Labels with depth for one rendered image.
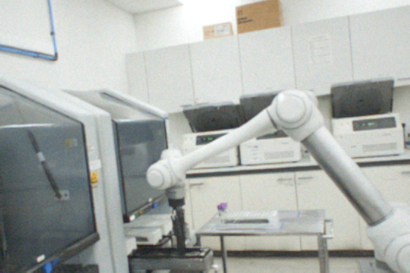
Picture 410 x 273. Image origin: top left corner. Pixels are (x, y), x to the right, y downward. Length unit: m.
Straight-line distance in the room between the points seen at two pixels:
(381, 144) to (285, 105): 2.61
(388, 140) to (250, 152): 1.18
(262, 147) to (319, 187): 0.62
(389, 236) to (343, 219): 2.53
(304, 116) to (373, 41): 2.90
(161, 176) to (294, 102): 0.55
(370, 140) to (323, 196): 0.64
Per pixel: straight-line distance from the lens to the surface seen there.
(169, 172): 1.61
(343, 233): 4.10
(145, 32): 5.04
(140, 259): 1.85
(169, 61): 4.52
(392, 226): 1.55
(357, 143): 3.98
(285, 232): 2.00
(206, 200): 4.17
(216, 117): 4.38
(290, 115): 1.44
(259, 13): 4.42
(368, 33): 4.32
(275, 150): 3.99
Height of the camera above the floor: 1.35
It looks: 4 degrees down
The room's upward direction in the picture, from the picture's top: 6 degrees counter-clockwise
